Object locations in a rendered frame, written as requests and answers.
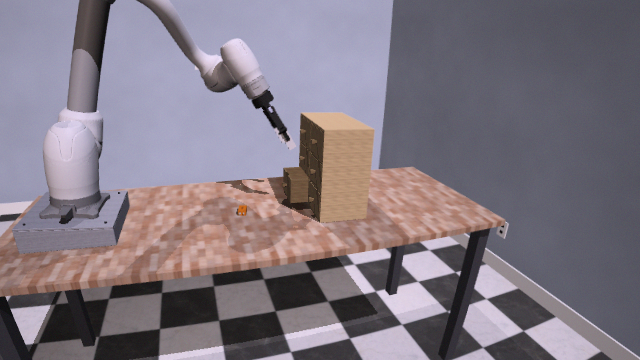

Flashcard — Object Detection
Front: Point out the light wooden chest of drawers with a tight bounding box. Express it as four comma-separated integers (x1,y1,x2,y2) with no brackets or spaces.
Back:
299,113,375,223

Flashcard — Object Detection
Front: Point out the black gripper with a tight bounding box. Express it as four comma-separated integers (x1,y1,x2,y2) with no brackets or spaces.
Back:
251,90,297,150

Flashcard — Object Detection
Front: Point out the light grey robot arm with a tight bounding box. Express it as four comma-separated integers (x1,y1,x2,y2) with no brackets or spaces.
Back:
39,0,269,222

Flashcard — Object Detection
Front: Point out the brown wooden drawer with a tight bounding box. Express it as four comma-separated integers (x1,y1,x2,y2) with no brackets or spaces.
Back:
310,124,324,161
308,180,321,220
299,142,310,176
300,116,311,148
309,153,322,192
282,167,309,203

